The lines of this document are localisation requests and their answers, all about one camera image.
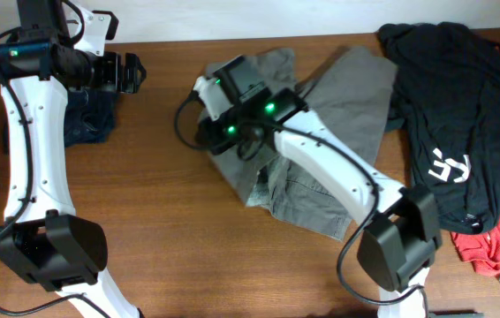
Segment grey shorts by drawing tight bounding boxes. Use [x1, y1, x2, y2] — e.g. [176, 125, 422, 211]
[210, 47, 398, 240]

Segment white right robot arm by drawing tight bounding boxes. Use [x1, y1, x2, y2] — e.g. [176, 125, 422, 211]
[193, 85, 442, 317]

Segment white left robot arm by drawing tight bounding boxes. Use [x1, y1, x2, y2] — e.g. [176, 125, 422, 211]
[0, 1, 146, 317]

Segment folded dark navy garment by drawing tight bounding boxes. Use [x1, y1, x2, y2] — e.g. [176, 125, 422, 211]
[64, 89, 118, 148]

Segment black t-shirt with white print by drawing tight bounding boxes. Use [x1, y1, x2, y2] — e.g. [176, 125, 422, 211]
[377, 22, 500, 235]

